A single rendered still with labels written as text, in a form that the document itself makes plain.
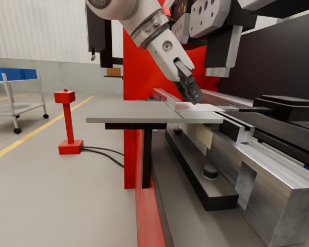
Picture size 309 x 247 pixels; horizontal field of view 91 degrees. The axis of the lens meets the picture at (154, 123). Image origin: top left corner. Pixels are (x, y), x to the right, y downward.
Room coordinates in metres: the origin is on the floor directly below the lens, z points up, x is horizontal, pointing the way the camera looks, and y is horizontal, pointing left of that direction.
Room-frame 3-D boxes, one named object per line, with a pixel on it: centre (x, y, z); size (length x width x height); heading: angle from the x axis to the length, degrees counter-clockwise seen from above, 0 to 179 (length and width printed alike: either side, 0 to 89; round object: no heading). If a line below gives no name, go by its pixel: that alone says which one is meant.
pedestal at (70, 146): (1.84, 1.11, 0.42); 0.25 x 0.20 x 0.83; 100
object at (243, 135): (0.35, -0.15, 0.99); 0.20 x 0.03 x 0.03; 10
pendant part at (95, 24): (1.47, 0.56, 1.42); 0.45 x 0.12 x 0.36; 24
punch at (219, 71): (0.39, -0.14, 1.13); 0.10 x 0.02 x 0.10; 10
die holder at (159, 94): (0.93, -0.04, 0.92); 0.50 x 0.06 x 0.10; 10
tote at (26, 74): (2.91, 2.62, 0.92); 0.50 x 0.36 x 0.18; 99
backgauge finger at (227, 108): (0.42, -0.30, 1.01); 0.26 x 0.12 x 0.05; 100
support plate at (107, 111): (0.36, 0.01, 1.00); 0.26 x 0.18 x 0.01; 100
